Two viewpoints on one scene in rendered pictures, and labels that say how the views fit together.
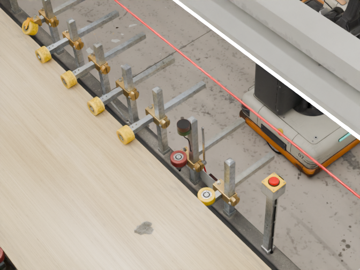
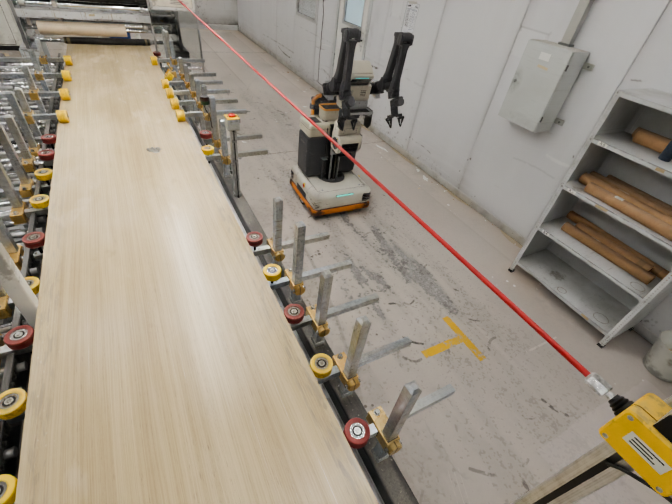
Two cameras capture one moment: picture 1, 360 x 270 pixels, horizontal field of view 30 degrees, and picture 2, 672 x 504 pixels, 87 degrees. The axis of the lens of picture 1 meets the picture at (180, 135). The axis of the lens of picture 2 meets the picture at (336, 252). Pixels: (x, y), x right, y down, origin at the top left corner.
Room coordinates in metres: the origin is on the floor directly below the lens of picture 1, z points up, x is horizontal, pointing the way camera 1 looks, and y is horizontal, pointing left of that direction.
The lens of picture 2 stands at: (-0.39, -1.13, 2.00)
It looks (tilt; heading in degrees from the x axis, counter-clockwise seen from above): 40 degrees down; 2
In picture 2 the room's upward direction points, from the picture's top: 9 degrees clockwise
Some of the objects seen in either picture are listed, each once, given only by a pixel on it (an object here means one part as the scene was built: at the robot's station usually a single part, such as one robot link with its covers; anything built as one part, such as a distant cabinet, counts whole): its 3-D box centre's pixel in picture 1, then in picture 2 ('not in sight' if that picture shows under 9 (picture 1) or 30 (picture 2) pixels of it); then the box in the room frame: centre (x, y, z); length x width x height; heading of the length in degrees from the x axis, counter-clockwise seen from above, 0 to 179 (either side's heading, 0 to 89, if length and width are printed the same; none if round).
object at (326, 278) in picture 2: not in sight; (321, 315); (0.53, -1.08, 0.88); 0.04 x 0.04 x 0.48; 36
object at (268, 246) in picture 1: (270, 222); (235, 164); (1.53, -0.36, 0.93); 0.05 x 0.05 x 0.45; 36
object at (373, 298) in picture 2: not in sight; (335, 311); (0.61, -1.13, 0.81); 0.43 x 0.03 x 0.04; 126
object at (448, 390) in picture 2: not in sight; (404, 414); (0.21, -1.42, 0.84); 0.43 x 0.03 x 0.04; 126
